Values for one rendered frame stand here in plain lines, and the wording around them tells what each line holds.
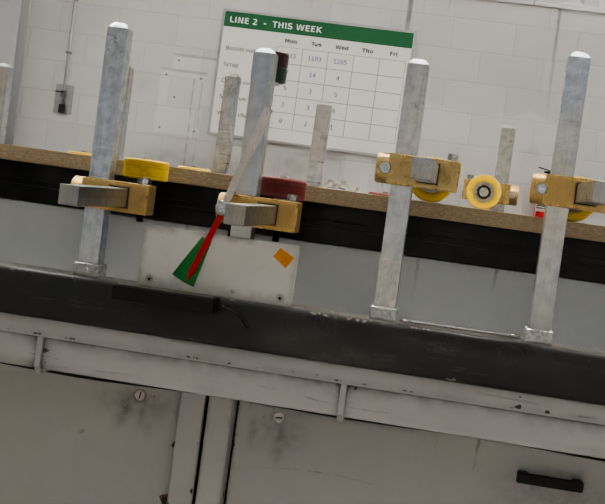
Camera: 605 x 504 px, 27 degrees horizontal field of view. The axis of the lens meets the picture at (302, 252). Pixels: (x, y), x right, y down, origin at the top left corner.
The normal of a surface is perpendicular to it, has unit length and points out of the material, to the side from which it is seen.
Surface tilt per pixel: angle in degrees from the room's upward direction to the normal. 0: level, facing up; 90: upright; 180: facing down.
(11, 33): 90
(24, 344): 90
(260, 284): 90
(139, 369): 90
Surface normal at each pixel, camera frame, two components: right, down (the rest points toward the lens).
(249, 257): -0.13, 0.04
